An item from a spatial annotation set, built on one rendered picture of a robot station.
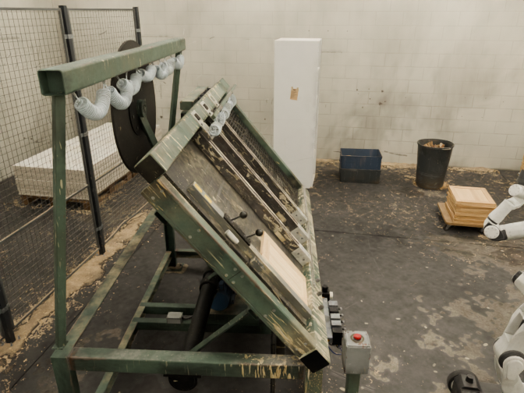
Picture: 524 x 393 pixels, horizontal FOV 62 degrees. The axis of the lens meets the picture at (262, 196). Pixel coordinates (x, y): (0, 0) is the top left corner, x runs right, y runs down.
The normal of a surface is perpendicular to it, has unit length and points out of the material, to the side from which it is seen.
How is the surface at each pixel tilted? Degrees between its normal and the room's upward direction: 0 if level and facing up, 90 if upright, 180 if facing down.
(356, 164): 90
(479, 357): 0
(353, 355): 90
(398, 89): 90
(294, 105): 90
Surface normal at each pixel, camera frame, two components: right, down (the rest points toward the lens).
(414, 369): 0.00, -0.92
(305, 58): -0.19, 0.38
